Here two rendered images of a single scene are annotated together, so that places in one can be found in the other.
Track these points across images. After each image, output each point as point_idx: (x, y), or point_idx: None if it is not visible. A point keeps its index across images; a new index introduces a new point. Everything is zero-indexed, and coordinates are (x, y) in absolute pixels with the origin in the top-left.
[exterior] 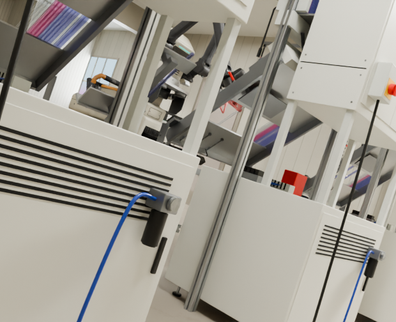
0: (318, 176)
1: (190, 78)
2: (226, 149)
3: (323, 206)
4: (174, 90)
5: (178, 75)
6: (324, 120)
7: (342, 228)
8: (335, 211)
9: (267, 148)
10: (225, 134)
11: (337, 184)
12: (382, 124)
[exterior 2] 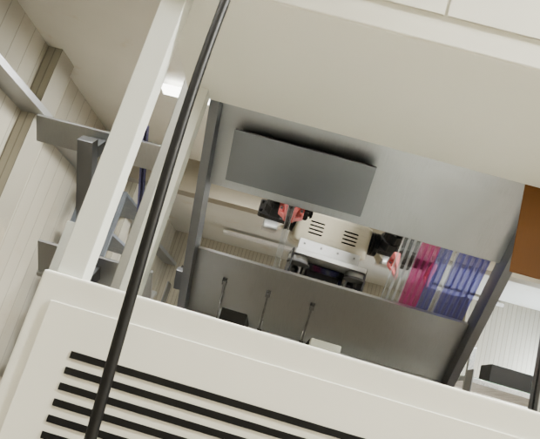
0: None
1: (392, 252)
2: (354, 338)
3: (45, 277)
4: (340, 270)
5: (356, 246)
6: (362, 131)
7: (110, 354)
8: (140, 306)
9: (469, 323)
10: (310, 291)
11: None
12: (384, 10)
